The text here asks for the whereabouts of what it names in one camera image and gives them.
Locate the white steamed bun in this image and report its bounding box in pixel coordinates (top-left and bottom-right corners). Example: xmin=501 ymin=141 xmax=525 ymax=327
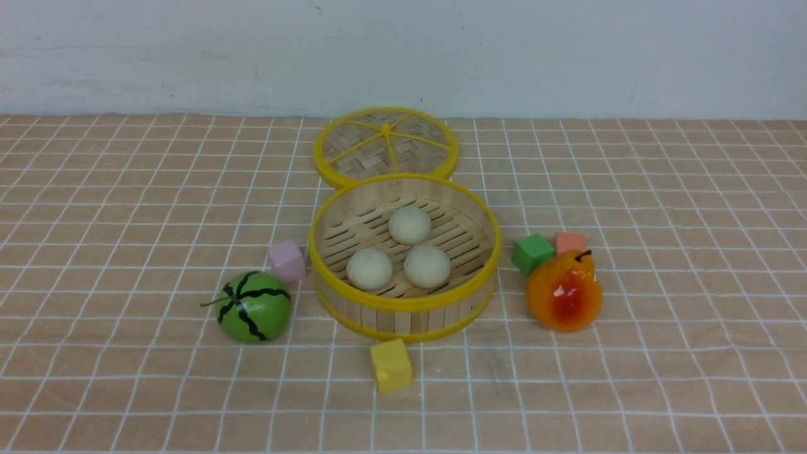
xmin=346 ymin=248 xmax=394 ymax=291
xmin=387 ymin=205 xmax=431 ymax=245
xmin=403 ymin=245 xmax=451 ymax=288

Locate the bamboo steamer tray yellow rim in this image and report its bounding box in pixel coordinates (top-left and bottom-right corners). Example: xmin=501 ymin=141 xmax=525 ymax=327
xmin=309 ymin=173 xmax=502 ymax=342

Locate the bamboo steamer lid yellow rim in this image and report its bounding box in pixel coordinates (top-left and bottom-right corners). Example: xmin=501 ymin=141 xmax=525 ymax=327
xmin=312 ymin=107 xmax=459 ymax=189

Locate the pink foam cube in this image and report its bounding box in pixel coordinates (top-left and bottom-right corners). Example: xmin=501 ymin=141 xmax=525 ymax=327
xmin=268 ymin=241 xmax=306 ymax=284

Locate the green foam cube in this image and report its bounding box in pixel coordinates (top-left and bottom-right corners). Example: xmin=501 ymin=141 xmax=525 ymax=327
xmin=511 ymin=233 xmax=555 ymax=277

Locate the yellow foam cube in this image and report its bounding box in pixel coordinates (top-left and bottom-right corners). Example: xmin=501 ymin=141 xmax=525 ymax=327
xmin=369 ymin=339 xmax=413 ymax=393

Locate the orange foam cube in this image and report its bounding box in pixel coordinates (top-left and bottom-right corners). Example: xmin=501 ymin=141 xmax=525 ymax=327
xmin=554 ymin=231 xmax=588 ymax=255

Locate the green toy watermelon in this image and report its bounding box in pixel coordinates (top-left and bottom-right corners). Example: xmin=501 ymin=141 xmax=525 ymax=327
xmin=200 ymin=271 xmax=293 ymax=343

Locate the orange yellow toy pear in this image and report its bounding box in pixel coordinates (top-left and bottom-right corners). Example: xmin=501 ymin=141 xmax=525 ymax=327
xmin=525 ymin=250 xmax=603 ymax=333

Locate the checkered tan tablecloth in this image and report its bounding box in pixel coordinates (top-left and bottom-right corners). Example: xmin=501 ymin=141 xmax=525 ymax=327
xmin=1 ymin=114 xmax=806 ymax=453

